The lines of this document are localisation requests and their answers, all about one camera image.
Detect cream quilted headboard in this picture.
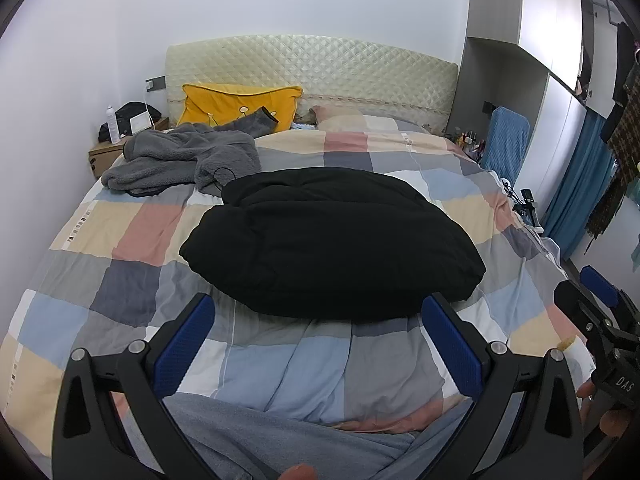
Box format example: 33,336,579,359
165,34,460,136

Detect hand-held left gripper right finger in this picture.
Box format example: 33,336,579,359
420,292,583,480

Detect grey white wardrobe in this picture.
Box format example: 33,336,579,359
447,0,613,261

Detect cluster of small bottles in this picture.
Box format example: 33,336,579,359
450,127,488,161

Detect person's right hand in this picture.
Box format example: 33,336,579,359
575,381,630,439

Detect dark hanging clothes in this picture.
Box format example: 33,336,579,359
600,20,640,146

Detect wooden nightstand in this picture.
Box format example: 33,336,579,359
88,116,171,179

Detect grey fleece garment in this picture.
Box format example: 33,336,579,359
101,106,280,198

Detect blue curtain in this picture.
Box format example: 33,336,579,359
542,110,618,261

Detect black stand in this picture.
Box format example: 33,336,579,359
510,187,543,226

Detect person's grey pants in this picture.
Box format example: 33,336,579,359
162,392,481,480

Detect black bag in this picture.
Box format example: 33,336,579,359
98,101,163,143

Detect patchwork checked pillow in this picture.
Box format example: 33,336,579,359
310,106,431,135

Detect black padded jacket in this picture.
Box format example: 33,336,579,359
179,167,487,321

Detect white spray bottle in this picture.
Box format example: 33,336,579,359
105,104,122,146

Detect patchwork checked duvet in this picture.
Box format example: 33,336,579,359
0,127,596,466

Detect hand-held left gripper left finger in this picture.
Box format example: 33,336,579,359
52,292,216,480

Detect patterned hanging scarf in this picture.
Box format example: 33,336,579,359
585,105,640,241

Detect person's left hand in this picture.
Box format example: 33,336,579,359
276,464,317,480

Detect yellow pillow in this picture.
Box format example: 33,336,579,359
176,83,304,132

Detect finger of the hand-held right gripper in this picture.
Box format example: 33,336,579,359
580,266,640,328
553,280,621,356

